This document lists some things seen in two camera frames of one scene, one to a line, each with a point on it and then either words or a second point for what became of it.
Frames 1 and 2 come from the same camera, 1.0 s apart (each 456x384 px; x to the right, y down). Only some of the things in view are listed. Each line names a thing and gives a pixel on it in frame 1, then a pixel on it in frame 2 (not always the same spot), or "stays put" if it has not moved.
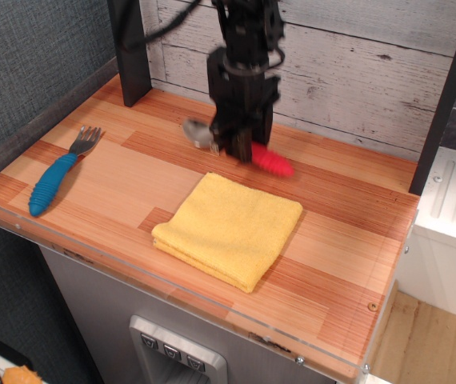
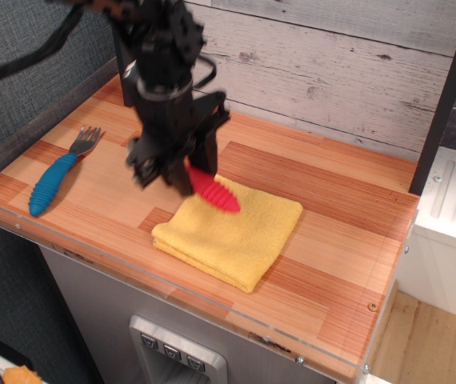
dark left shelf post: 131,49 stays put
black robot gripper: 243,93 → 177,127
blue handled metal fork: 52,178 stays put
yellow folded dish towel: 229,229 stays put
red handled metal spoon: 198,133 → 206,186
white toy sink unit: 443,262 stays put
